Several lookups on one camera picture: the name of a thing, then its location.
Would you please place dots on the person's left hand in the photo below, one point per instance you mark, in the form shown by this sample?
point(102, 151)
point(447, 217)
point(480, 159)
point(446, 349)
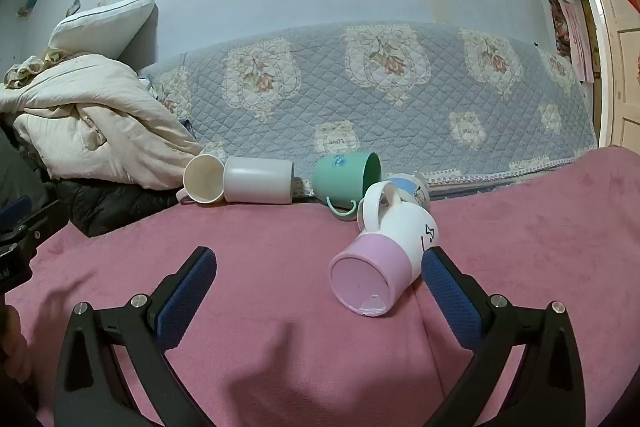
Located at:
point(14, 347)

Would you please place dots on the cartoon printed cup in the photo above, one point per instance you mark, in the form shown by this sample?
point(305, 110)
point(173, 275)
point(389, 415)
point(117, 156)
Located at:
point(412, 188)

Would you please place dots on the pink hanging cloth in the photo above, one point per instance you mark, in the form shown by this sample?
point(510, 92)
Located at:
point(577, 39)

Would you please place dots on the cream duvet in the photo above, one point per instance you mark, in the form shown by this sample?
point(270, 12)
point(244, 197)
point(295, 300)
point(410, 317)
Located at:
point(95, 117)

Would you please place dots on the blue floral quilted bedspread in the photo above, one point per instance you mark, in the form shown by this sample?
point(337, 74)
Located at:
point(400, 117)

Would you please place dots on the green cup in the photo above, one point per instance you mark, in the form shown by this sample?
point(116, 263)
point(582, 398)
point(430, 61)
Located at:
point(337, 179)

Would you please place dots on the pink blanket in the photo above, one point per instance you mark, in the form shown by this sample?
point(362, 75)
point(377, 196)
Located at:
point(295, 352)

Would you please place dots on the white pillow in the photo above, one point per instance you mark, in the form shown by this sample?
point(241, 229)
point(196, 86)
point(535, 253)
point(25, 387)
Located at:
point(102, 24)

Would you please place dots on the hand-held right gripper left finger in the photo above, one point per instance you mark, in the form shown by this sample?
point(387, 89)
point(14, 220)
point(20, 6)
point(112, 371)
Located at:
point(184, 299)

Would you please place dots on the cream wooden door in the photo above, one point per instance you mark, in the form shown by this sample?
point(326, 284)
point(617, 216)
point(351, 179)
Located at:
point(617, 72)

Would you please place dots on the black jacket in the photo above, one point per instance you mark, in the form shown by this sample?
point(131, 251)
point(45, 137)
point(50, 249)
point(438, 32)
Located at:
point(112, 207)

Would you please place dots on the dark grey cloth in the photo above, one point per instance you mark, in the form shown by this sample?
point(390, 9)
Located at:
point(20, 167)

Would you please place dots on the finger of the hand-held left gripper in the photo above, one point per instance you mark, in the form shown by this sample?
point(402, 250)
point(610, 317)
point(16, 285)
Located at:
point(15, 208)
point(47, 222)

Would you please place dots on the pink and white cup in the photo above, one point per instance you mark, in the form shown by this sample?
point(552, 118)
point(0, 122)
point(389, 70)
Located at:
point(387, 252)

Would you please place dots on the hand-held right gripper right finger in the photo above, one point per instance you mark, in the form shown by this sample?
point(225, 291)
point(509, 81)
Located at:
point(451, 302)

